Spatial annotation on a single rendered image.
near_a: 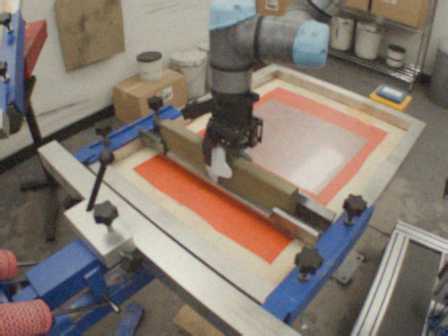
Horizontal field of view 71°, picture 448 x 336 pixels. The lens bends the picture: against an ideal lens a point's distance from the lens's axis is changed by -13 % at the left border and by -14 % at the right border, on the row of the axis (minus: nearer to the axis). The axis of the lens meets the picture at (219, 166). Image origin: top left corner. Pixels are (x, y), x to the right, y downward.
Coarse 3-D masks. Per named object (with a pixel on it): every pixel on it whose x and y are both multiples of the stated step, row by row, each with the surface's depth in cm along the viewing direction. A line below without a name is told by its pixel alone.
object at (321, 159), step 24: (336, 120) 103; (360, 120) 103; (288, 144) 92; (312, 144) 93; (336, 144) 93; (360, 144) 93; (264, 168) 85; (288, 168) 85; (312, 168) 85; (336, 168) 85; (360, 168) 85; (312, 192) 78; (336, 192) 78; (216, 216) 73; (240, 216) 73; (240, 240) 68; (264, 240) 67; (288, 240) 67
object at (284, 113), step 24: (264, 96) 114; (288, 96) 114; (264, 120) 102; (288, 120) 102; (312, 120) 102; (264, 144) 92; (144, 168) 85; (168, 168) 85; (168, 192) 78; (192, 192) 78; (216, 192) 78
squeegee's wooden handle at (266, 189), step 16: (176, 128) 79; (176, 144) 80; (192, 144) 76; (192, 160) 79; (240, 160) 70; (240, 176) 70; (256, 176) 67; (272, 176) 66; (240, 192) 72; (256, 192) 69; (272, 192) 65; (288, 192) 63; (272, 208) 67; (288, 208) 64
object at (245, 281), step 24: (264, 72) 120; (288, 72) 121; (336, 96) 111; (360, 96) 108; (192, 120) 101; (384, 120) 103; (408, 120) 97; (408, 144) 87; (96, 168) 79; (384, 168) 79; (120, 192) 73; (384, 192) 78; (144, 216) 69; (168, 216) 68; (192, 240) 63; (216, 264) 59; (240, 264) 59; (240, 288) 55; (264, 288) 55
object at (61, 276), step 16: (80, 240) 56; (64, 256) 53; (80, 256) 53; (32, 272) 50; (48, 272) 51; (64, 272) 51; (80, 272) 52; (48, 288) 48; (64, 288) 50; (80, 288) 53; (48, 304) 49
